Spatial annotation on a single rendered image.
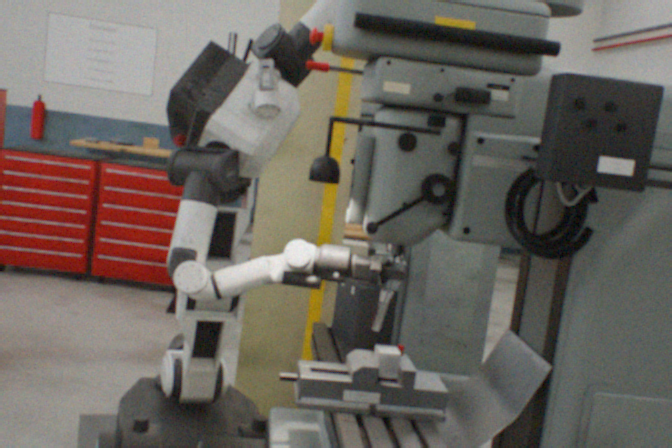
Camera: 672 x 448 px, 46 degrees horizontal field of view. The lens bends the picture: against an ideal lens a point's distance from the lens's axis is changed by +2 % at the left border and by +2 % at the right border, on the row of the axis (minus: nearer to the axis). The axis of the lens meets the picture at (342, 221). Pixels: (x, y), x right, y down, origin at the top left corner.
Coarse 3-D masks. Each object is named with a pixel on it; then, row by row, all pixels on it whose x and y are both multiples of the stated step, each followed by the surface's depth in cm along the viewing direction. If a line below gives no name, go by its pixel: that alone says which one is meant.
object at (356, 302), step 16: (352, 288) 229; (368, 288) 223; (336, 304) 242; (352, 304) 227; (368, 304) 224; (336, 320) 241; (352, 320) 226; (368, 320) 224; (384, 320) 226; (352, 336) 225; (368, 336) 225; (384, 336) 227
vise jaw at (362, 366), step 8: (352, 352) 188; (360, 352) 186; (368, 352) 187; (352, 360) 183; (360, 360) 180; (368, 360) 181; (352, 368) 178; (360, 368) 176; (368, 368) 177; (376, 368) 177; (352, 376) 177; (360, 376) 177; (368, 376) 177; (376, 376) 177
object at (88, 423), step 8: (80, 416) 283; (88, 416) 284; (96, 416) 285; (104, 416) 286; (112, 416) 286; (264, 416) 305; (80, 424) 277; (88, 424) 277; (96, 424) 278; (104, 424) 279; (112, 424) 280; (80, 432) 270; (88, 432) 271; (96, 432) 272; (80, 440) 264; (88, 440) 265; (96, 440) 266
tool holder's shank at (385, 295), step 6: (384, 288) 188; (384, 294) 188; (390, 294) 188; (384, 300) 188; (378, 306) 189; (384, 306) 188; (378, 312) 189; (384, 312) 189; (378, 318) 189; (372, 324) 190; (378, 324) 189; (378, 330) 190
